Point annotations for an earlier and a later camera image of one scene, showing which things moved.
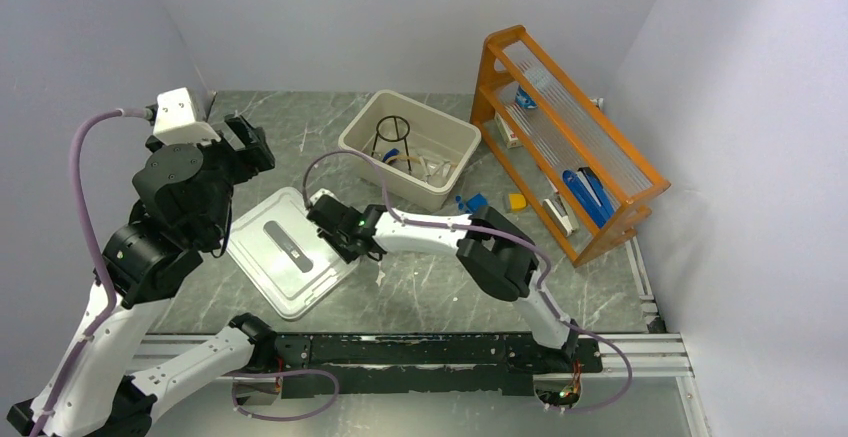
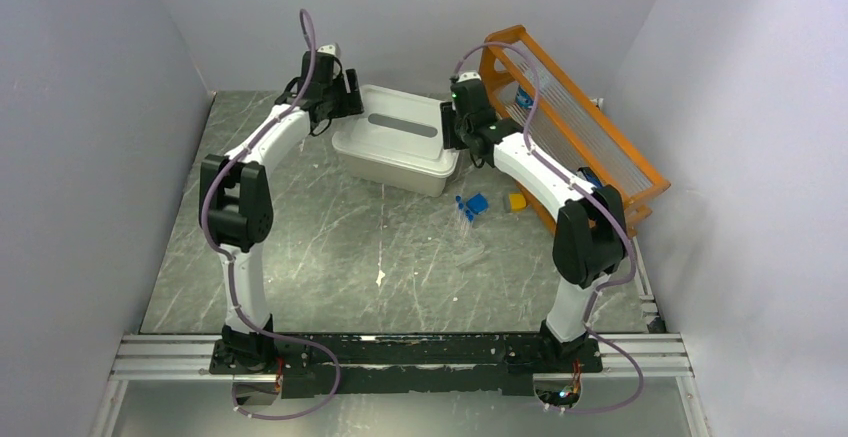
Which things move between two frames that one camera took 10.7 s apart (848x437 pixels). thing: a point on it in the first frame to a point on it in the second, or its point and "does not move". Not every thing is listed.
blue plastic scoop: (475, 201) does not move
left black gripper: (251, 158) to (353, 103)
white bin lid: (275, 244) to (399, 129)
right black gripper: (345, 254) to (448, 117)
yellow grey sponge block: (517, 201) does not move
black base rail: (444, 366) does not move
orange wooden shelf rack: (585, 179) does not move
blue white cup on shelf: (523, 99) does not move
